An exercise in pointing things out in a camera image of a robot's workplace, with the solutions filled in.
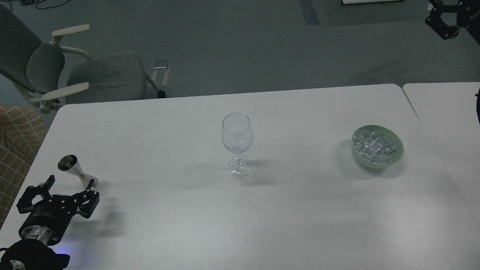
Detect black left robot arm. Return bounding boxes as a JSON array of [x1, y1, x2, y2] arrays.
[[1, 175, 100, 270]]

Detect clear wine glass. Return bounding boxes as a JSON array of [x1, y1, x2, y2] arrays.
[[221, 112, 253, 177]]

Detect beige checkered cushion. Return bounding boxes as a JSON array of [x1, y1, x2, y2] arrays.
[[0, 105, 48, 226]]

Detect green bowl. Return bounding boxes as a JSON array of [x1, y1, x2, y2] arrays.
[[350, 125, 405, 170]]

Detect grey office chair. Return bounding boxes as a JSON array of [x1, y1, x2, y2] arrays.
[[0, 7, 166, 114]]

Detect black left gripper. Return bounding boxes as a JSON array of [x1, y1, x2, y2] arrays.
[[16, 175, 101, 246]]

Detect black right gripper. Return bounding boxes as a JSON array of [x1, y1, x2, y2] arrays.
[[425, 0, 480, 40]]

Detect black floor cable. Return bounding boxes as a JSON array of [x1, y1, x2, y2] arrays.
[[0, 0, 72, 10]]

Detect steel double jigger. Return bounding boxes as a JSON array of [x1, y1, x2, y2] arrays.
[[58, 155, 99, 190]]

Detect clear ice cubes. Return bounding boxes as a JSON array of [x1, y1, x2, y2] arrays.
[[352, 128, 397, 165]]

